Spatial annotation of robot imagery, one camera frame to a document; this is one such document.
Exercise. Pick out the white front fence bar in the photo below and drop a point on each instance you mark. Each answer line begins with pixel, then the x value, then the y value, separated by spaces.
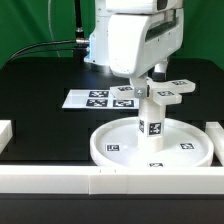
pixel 101 180

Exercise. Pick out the white marker plate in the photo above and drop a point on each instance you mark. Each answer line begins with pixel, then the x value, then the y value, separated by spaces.
pixel 97 99

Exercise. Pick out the white cross-shaped table base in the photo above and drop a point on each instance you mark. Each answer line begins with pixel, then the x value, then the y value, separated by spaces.
pixel 163 93

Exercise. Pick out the white round table top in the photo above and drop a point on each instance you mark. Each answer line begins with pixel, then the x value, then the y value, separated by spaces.
pixel 115 144

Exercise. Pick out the white right fence block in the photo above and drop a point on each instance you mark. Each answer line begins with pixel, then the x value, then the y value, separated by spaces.
pixel 216 133

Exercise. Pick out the white left fence block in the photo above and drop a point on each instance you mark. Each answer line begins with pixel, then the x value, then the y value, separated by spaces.
pixel 5 133

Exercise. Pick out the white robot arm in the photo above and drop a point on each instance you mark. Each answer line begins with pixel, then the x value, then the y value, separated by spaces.
pixel 98 55

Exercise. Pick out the white fence block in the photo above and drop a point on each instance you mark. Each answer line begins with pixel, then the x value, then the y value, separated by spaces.
pixel 216 133
pixel 5 133

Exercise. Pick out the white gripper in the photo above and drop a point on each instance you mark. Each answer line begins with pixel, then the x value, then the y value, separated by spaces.
pixel 136 43

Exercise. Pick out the black vertical pole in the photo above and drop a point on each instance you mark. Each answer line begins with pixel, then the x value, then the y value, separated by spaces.
pixel 79 33

